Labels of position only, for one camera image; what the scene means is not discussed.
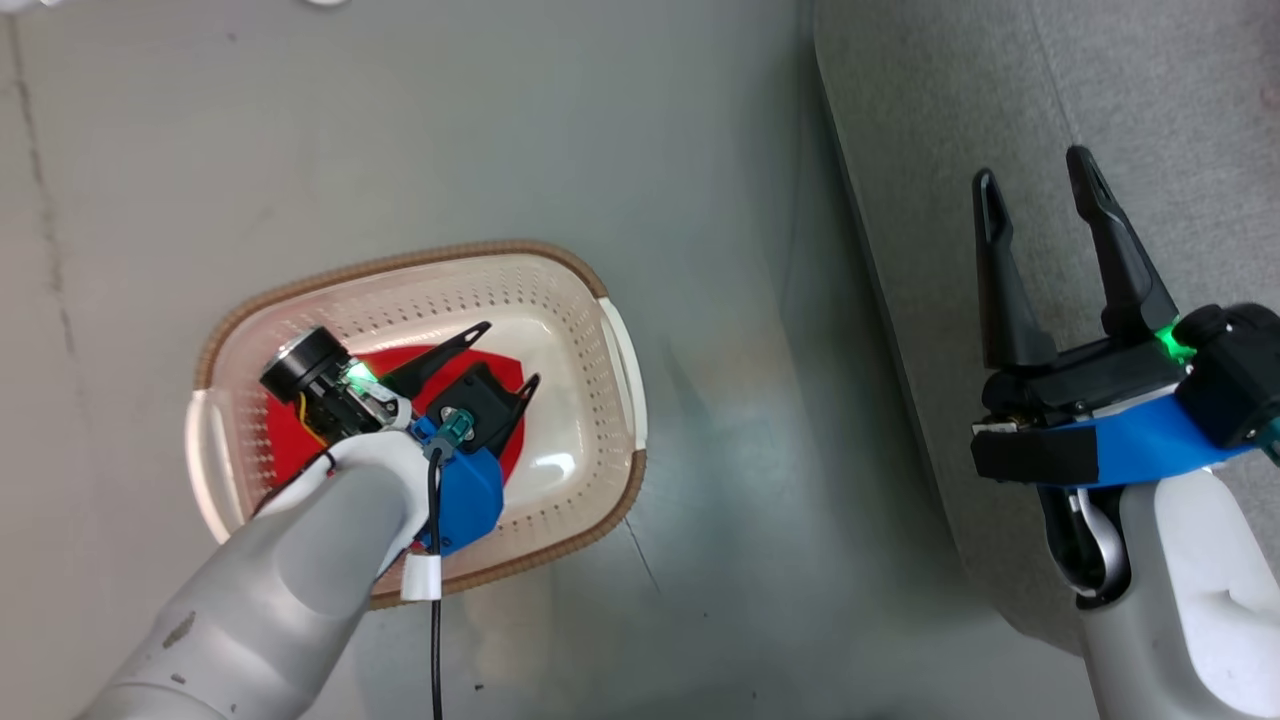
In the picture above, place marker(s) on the grey fabric sofa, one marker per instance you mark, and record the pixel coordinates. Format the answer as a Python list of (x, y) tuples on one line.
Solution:
[(1050, 120)]

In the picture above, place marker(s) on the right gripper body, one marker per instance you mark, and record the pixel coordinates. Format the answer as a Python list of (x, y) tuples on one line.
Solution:
[(1090, 385)]

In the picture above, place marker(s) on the blue right camera mount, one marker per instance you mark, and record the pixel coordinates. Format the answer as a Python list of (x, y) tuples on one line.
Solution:
[(1150, 445)]

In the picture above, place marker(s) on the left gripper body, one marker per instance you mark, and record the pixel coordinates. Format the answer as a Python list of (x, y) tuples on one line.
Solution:
[(335, 395)]

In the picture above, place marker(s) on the red garment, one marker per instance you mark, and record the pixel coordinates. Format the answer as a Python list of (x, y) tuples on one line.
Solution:
[(400, 362)]

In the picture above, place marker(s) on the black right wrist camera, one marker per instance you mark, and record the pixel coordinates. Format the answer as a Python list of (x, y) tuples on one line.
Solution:
[(1235, 370)]

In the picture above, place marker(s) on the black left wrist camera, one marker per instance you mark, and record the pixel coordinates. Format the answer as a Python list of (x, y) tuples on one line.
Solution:
[(480, 400)]

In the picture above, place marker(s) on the black block on right mount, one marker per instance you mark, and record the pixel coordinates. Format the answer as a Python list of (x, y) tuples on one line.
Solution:
[(1035, 457)]

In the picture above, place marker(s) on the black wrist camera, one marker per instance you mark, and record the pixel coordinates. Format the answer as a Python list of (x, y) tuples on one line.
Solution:
[(1235, 370), (480, 400)]

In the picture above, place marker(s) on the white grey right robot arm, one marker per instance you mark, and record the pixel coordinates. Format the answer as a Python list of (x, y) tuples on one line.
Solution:
[(1190, 600)]

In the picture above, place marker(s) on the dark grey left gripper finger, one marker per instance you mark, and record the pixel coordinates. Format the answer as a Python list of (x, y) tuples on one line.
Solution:
[(440, 360), (527, 395)]

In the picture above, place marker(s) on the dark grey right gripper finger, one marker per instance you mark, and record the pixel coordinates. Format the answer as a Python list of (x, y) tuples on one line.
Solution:
[(1005, 300), (1125, 270)]

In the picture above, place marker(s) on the white plastic laundry basket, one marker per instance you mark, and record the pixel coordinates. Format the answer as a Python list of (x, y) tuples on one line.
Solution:
[(560, 330)]

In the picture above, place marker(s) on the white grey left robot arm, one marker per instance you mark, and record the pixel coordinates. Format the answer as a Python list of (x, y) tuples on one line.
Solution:
[(290, 580)]

